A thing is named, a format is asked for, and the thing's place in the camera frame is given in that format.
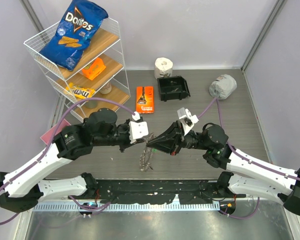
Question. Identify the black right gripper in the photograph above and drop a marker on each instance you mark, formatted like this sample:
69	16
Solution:
171	141

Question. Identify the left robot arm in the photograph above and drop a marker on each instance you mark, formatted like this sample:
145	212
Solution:
27	186

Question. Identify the white toilet paper roll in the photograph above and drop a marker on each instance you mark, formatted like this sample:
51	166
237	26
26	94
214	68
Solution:
163	68

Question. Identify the orange snack box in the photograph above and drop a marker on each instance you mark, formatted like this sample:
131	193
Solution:
92	70

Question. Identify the grey wrapped paper bundle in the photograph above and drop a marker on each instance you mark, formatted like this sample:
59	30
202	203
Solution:
222	87

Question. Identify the blue Doritos chip bag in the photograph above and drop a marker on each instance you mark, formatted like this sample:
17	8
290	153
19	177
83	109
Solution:
73	35

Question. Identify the white wire wooden shelf rack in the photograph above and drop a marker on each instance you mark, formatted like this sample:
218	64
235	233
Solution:
106	44

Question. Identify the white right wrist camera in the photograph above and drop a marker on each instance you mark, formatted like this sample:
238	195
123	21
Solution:
187	120

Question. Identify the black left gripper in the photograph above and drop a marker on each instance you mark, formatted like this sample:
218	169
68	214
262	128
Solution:
125	124

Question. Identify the black plastic storage bin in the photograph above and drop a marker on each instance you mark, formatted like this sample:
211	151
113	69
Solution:
182	94

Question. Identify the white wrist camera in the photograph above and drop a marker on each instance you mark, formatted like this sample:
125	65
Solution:
138	128
187	120

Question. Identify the pink plastic tray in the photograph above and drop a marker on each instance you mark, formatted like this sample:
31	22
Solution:
46	136

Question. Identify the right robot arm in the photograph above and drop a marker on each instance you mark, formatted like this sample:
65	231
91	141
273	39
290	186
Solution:
242	174

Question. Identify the orange razor box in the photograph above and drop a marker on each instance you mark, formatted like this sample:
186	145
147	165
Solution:
145	103

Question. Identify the yellow M&M candy bag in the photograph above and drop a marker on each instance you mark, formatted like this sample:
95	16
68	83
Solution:
80	92

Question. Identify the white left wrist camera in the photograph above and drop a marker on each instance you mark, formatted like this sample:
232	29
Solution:
138	128

